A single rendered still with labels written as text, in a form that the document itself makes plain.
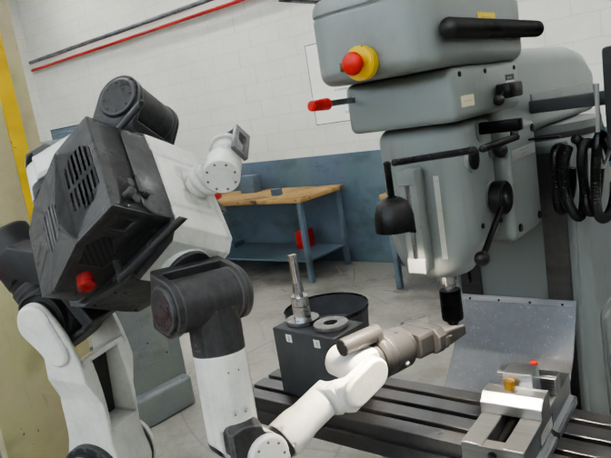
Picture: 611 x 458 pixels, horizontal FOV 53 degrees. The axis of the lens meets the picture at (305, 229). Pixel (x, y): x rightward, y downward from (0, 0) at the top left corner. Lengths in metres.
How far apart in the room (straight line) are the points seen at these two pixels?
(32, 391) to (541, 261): 1.93
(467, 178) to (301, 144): 5.73
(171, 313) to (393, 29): 0.60
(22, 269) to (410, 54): 0.85
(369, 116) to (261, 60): 5.97
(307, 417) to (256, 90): 6.30
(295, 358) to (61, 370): 0.60
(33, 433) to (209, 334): 1.77
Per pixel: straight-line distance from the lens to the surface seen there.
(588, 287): 1.72
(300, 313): 1.63
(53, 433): 2.77
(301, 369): 1.64
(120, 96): 1.24
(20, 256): 1.34
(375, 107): 1.24
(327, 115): 6.66
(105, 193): 1.00
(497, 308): 1.77
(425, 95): 1.18
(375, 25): 1.12
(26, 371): 2.65
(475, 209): 1.27
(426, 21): 1.10
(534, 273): 1.72
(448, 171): 1.23
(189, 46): 8.02
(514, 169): 1.41
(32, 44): 10.99
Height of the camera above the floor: 1.69
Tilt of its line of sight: 11 degrees down
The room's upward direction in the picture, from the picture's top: 9 degrees counter-clockwise
